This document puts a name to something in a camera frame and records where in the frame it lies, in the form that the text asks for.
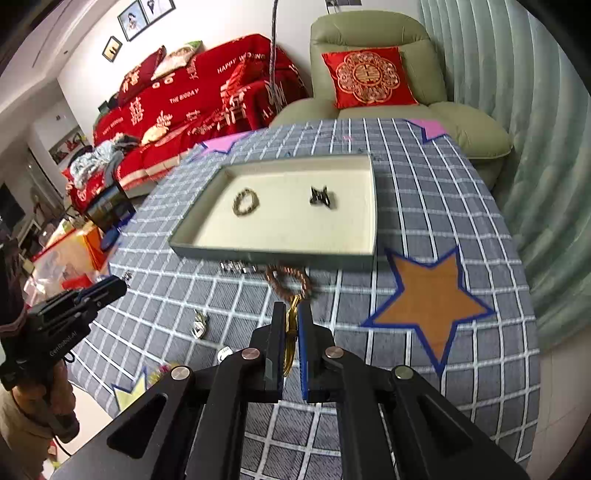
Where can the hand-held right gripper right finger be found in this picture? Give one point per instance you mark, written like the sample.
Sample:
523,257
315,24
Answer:
303,341

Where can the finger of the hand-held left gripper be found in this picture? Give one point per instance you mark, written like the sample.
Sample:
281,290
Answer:
108,290

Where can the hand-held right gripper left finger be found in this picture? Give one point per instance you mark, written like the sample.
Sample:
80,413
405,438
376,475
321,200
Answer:
277,337

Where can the rhinestone star hair clip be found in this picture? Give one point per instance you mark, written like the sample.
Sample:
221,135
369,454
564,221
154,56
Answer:
199,325

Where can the grey tray with cream lining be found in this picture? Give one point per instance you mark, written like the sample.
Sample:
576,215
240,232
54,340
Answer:
286,230

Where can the person's left forearm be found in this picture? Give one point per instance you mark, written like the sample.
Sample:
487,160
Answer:
18,438

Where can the person's left hand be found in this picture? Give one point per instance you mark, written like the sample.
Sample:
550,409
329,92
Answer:
62,392

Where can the orange bag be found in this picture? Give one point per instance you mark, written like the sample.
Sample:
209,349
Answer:
78,251

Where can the small white trinket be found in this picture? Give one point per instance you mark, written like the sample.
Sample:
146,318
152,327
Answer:
225,354

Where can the dark box with landscape print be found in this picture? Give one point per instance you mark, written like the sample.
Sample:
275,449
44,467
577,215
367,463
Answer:
111,210

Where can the silver hair clip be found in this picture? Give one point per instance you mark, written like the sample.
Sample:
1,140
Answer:
233,266

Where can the yellow star patch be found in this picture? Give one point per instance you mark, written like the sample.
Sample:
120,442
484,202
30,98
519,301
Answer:
127,394

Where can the dark television screen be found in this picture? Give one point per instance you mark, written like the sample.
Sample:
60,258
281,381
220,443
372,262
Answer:
10,207

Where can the pile of grey clothes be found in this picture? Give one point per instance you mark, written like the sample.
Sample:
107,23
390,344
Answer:
94,161

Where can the orange star patch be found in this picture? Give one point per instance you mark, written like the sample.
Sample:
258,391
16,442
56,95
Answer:
429,300

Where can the black hair claw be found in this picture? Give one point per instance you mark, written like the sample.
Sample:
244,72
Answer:
319,197

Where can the grey checked tablecloth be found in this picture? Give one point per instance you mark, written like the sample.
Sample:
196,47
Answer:
415,207

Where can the pink star patch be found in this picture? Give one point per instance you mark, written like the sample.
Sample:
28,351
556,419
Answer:
221,144
427,128

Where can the red printed sofa cover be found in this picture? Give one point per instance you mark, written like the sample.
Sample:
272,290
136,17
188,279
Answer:
184,101

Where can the red pillow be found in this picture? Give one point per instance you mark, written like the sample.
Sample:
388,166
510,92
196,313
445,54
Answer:
138,78

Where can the cream and green pillow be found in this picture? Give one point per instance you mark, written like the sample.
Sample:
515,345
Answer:
178,57

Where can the red embroidered cushion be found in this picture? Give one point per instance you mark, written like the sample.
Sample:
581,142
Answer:
369,78

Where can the pale green curtain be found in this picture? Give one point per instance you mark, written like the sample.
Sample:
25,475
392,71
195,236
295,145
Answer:
531,138

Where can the green armchair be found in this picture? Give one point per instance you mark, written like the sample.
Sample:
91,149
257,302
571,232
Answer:
369,32

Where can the wall picture with red car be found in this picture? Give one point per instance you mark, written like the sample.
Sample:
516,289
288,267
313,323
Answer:
67,146

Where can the small framed wall photo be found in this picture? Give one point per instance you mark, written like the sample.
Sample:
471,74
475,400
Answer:
112,48

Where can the large framed wall photo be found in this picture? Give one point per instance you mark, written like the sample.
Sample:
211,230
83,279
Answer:
131,22
159,9

